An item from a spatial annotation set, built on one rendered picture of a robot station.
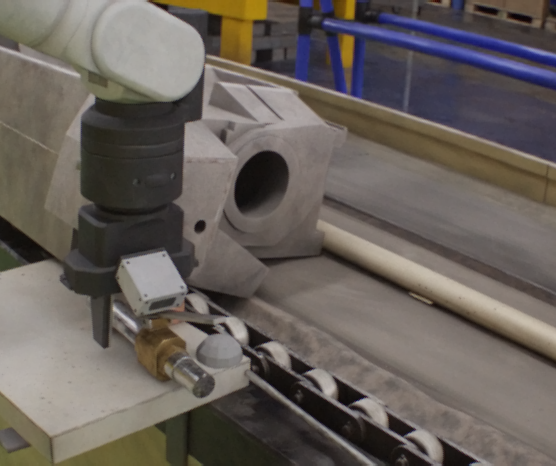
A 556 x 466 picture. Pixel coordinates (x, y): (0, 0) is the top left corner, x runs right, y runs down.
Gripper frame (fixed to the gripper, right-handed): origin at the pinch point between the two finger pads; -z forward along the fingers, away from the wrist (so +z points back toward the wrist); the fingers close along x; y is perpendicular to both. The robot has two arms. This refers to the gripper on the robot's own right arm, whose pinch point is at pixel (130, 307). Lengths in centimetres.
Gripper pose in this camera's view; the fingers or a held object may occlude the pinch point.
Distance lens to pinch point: 82.3
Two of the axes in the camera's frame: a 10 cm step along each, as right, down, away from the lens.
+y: -6.0, -3.3, 7.3
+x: 8.0, -1.7, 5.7
